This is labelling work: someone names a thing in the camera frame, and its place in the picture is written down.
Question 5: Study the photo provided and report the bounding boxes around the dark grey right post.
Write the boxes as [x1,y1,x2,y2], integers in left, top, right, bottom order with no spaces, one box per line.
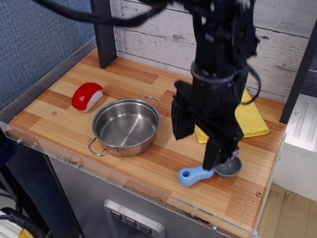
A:
[279,24,317,124]

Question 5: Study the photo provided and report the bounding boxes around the dark grey post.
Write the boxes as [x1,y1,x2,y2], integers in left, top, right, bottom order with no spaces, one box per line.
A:
[279,24,317,124]
[90,0,117,69]

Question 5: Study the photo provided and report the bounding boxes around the white grooved block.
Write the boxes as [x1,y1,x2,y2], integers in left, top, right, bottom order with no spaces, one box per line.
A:
[285,94,317,152]

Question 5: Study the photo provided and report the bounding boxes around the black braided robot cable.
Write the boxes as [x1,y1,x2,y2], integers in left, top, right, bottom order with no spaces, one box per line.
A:
[32,0,171,27]

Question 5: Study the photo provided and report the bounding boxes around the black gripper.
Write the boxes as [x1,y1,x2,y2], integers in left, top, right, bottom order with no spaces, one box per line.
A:
[171,63,248,171]

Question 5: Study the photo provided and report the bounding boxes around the dark grey left post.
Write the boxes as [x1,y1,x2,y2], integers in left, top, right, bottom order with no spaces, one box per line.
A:
[90,0,117,69]

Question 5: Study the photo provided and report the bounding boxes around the clear acrylic table guard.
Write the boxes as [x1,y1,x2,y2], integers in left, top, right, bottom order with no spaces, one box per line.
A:
[0,40,286,238]

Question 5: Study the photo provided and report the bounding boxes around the stainless steel pot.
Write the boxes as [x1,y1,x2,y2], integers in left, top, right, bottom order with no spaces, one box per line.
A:
[88,96,160,157]

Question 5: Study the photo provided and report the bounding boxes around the silver dispenser button panel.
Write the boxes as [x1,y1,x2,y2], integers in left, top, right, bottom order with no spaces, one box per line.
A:
[104,199,165,238]

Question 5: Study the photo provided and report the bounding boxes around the black and yellow cable bundle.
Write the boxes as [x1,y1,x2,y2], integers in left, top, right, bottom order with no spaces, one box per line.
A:
[0,207,45,238]

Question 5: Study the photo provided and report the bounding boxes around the folded yellow cloth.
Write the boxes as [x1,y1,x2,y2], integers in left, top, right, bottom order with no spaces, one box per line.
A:
[194,89,269,144]

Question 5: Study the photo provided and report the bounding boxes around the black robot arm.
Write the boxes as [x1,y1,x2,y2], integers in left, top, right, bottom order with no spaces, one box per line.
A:
[171,0,259,170]

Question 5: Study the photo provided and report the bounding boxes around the blue handled grey spoon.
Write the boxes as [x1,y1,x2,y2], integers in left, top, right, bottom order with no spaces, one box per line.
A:
[178,157,243,187]

